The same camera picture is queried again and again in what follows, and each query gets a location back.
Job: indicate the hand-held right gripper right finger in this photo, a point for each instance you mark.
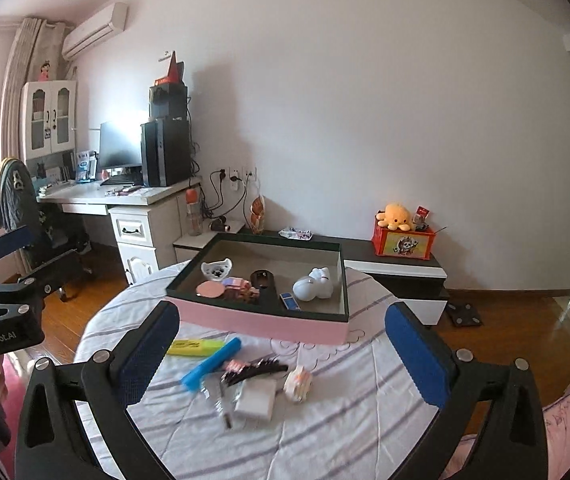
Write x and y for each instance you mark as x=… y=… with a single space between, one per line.
x=415 y=355

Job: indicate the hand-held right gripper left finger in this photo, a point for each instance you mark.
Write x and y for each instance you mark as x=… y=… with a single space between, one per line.
x=147 y=355

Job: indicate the rose gold bottle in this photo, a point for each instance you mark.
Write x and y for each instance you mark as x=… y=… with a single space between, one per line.
x=210 y=289

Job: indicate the black rhinestone hair clip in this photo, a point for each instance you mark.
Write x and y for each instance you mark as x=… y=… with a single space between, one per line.
x=255 y=371

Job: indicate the white cat-shaped dish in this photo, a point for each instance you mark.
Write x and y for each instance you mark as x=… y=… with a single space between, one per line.
x=216 y=270

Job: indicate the brown checkered block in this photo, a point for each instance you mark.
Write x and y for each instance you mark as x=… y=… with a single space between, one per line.
x=242 y=296

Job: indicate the pink pixel block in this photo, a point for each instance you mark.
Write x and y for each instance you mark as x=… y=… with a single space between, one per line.
x=234 y=283

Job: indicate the pink storage box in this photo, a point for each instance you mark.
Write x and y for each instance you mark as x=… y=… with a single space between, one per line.
x=265 y=327

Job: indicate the white round figurine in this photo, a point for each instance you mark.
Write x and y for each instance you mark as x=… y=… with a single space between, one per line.
x=312 y=285

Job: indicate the small blue lighter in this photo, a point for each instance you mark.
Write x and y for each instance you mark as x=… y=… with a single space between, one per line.
x=289 y=302

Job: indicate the black round case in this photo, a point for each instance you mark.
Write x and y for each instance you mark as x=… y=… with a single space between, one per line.
x=262 y=280

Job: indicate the grey jacket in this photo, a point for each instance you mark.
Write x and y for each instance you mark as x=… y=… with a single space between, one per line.
x=12 y=195

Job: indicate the yellow highlighter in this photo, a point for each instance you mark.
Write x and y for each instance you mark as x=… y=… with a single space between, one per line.
x=195 y=348

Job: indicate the black office chair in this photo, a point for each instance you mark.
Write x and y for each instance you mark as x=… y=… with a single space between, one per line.
x=55 y=230

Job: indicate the black bathroom scale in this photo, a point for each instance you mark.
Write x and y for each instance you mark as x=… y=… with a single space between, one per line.
x=463 y=315

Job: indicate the blue tube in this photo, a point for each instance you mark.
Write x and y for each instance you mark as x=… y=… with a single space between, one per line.
x=212 y=362

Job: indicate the white glass-door cabinet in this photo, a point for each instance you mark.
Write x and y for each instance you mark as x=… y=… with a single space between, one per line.
x=27 y=155

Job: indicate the black white low cabinet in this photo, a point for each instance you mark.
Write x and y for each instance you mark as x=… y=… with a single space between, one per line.
x=395 y=270

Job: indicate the small pink clip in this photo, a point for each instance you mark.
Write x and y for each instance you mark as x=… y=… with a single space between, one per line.
x=235 y=365

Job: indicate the white desk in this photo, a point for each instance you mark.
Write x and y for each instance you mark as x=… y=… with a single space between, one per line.
x=85 y=192

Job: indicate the blue carton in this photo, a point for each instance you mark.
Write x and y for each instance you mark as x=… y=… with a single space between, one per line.
x=86 y=166

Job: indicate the red printed box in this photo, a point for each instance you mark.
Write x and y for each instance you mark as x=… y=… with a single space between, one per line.
x=402 y=245

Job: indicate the white charger block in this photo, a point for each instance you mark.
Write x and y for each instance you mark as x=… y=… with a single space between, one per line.
x=255 y=399

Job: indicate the white pink toy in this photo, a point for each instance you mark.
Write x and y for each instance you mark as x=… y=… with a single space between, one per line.
x=297 y=384

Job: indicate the black keyboard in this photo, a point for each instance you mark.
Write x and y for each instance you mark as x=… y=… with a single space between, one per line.
x=121 y=180

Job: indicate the small red card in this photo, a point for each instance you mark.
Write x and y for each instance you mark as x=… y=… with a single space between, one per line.
x=421 y=215

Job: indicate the yellow octopus plush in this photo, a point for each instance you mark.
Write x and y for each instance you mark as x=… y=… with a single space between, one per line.
x=395 y=216

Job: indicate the black computer monitor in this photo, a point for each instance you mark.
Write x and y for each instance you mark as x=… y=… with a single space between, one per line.
x=120 y=147

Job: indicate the clear bottle orange cap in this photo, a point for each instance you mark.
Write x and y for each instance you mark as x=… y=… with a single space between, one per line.
x=194 y=215

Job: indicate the small black hair dryer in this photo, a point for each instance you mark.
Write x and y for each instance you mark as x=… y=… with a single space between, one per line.
x=219 y=223

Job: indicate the white low side table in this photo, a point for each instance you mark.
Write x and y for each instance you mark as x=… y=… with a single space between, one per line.
x=237 y=227

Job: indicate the pink printed sheet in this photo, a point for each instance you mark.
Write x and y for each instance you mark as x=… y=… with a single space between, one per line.
x=565 y=420

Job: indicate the patterned pouch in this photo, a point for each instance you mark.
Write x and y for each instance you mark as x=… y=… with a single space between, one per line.
x=295 y=233

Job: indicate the small doll figure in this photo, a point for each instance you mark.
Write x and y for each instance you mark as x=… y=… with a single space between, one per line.
x=44 y=71

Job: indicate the orange snack bag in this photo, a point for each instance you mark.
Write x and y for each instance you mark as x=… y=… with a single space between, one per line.
x=257 y=215

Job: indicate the black computer tower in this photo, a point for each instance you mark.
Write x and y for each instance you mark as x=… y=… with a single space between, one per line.
x=165 y=152

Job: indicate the beige curtain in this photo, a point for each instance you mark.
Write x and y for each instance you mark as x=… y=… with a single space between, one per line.
x=25 y=60

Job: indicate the black speaker box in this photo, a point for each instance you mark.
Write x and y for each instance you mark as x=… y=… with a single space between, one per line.
x=167 y=102

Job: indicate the white air conditioner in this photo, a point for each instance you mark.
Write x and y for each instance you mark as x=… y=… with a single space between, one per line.
x=95 y=30

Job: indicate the red pointed box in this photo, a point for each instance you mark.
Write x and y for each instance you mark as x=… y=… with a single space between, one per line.
x=175 y=70

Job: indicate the white wall socket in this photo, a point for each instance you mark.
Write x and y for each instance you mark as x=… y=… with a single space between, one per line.
x=221 y=172
x=250 y=172
x=235 y=175

